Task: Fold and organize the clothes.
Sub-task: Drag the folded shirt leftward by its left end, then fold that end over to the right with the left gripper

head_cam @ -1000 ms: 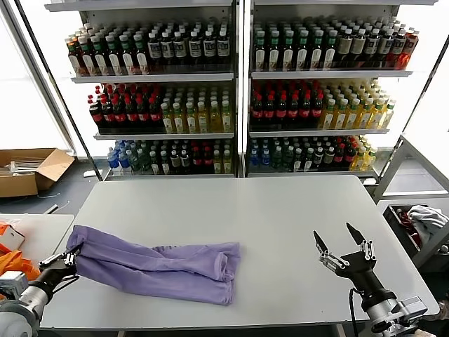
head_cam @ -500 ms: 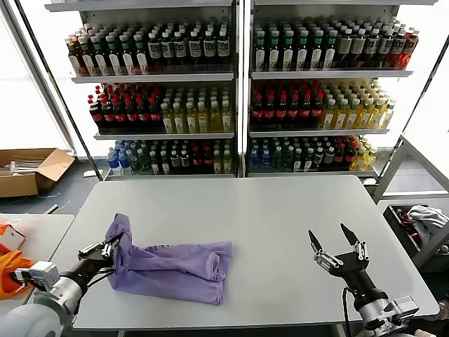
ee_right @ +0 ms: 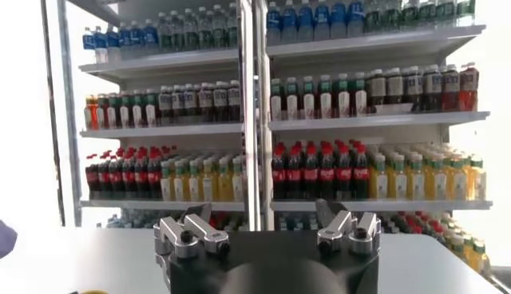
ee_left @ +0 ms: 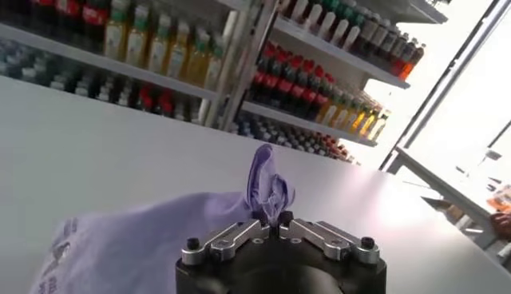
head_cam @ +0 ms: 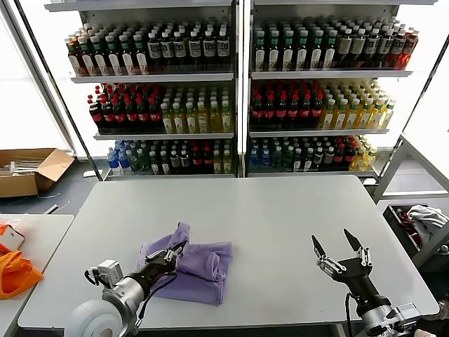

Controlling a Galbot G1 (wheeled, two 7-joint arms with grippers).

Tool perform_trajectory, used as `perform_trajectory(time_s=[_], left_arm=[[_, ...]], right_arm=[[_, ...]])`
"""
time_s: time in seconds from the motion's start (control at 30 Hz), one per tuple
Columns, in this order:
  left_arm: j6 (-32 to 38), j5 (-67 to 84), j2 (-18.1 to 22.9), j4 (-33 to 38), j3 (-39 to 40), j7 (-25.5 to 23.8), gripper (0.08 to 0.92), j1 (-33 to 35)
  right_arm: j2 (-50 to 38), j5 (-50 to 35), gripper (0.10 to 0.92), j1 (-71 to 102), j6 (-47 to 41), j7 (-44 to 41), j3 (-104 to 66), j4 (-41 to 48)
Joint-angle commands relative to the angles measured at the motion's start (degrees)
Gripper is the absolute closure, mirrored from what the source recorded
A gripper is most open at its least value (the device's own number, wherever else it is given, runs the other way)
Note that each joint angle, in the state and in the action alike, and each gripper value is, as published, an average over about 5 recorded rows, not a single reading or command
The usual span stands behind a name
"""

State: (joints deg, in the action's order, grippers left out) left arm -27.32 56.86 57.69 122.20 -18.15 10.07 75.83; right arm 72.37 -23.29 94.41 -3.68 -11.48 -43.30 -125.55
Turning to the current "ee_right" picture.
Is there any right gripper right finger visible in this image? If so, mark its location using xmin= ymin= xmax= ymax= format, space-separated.
xmin=315 ymin=198 xmax=382 ymax=256

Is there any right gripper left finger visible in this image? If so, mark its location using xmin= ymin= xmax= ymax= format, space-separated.
xmin=153 ymin=202 xmax=232 ymax=259

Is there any purple t-shirt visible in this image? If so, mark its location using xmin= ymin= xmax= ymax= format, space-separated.
xmin=0 ymin=219 xmax=19 ymax=259

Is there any cola bottle red cap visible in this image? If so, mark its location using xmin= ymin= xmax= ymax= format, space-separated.
xmin=134 ymin=147 xmax=149 ymax=200
xmin=286 ymin=143 xmax=303 ymax=200
xmin=122 ymin=148 xmax=137 ymax=200
xmin=319 ymin=142 xmax=335 ymax=200
xmin=335 ymin=142 xmax=352 ymax=200
xmin=302 ymin=142 xmax=319 ymax=200
xmin=271 ymin=142 xmax=287 ymax=200
xmin=147 ymin=146 xmax=163 ymax=200
xmin=85 ymin=153 xmax=101 ymax=200
xmin=352 ymin=142 xmax=370 ymax=200
xmin=110 ymin=148 xmax=125 ymax=200
xmin=98 ymin=151 xmax=113 ymax=200

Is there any white metal shelf rack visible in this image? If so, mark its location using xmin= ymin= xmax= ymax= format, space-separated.
xmin=255 ymin=0 xmax=494 ymax=240
xmin=55 ymin=0 xmax=260 ymax=231

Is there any dark bottle beige label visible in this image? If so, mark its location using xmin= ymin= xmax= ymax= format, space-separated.
xmin=386 ymin=67 xmax=404 ymax=107
xmin=367 ymin=69 xmax=387 ymax=115

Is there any dark bottle grey label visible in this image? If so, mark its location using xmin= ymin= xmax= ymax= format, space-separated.
xmin=422 ymin=65 xmax=443 ymax=112
xmin=441 ymin=63 xmax=461 ymax=112
xmin=402 ymin=66 xmax=423 ymax=112

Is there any red drink bottle white label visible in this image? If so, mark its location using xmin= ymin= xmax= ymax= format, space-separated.
xmin=85 ymin=94 xmax=100 ymax=130

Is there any green label water bottle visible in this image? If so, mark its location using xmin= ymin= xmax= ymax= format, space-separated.
xmin=399 ymin=0 xmax=419 ymax=32
xmin=455 ymin=0 xmax=477 ymax=27
xmin=211 ymin=4 xmax=226 ymax=49
xmin=418 ymin=0 xmax=438 ymax=30
xmin=183 ymin=7 xmax=199 ymax=51
xmin=156 ymin=11 xmax=172 ymax=53
xmin=196 ymin=6 xmax=212 ymax=50
xmin=169 ymin=10 xmax=184 ymax=52
xmin=436 ymin=0 xmax=457 ymax=28
xmin=224 ymin=2 xmax=240 ymax=48
xmin=381 ymin=0 xmax=401 ymax=34
xmin=363 ymin=0 xmax=382 ymax=35

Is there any blue label water bottle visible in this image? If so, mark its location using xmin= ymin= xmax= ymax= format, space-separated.
xmin=142 ymin=18 xmax=158 ymax=55
xmin=314 ymin=0 xmax=331 ymax=40
xmin=93 ymin=26 xmax=109 ymax=64
xmin=266 ymin=2 xmax=283 ymax=45
xmin=297 ymin=0 xmax=315 ymax=42
xmin=82 ymin=26 xmax=97 ymax=63
xmin=118 ymin=22 xmax=133 ymax=59
xmin=281 ymin=0 xmax=299 ymax=43
xmin=130 ymin=19 xmax=145 ymax=57
xmin=330 ymin=0 xmax=348 ymax=39
xmin=105 ymin=23 xmax=121 ymax=61
xmin=347 ymin=0 xmax=365 ymax=38

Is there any black window frame bar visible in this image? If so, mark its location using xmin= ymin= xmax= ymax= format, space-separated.
xmin=39 ymin=0 xmax=67 ymax=227

